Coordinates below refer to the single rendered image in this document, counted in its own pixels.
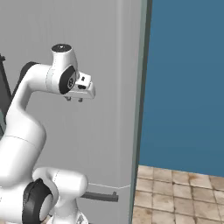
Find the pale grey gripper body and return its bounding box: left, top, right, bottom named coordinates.
left=64, top=80, right=97, bottom=101

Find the grey fridge door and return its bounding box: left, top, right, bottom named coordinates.
left=0, top=0, right=144, bottom=189

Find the grey fridge drawer front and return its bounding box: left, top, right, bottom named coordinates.
left=73, top=181, right=132, bottom=224

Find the dark grey fridge door handle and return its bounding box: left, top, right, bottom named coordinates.
left=0, top=53, right=14, bottom=117

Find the dark grey drawer handle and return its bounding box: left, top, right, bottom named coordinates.
left=80, top=190, right=120, bottom=203

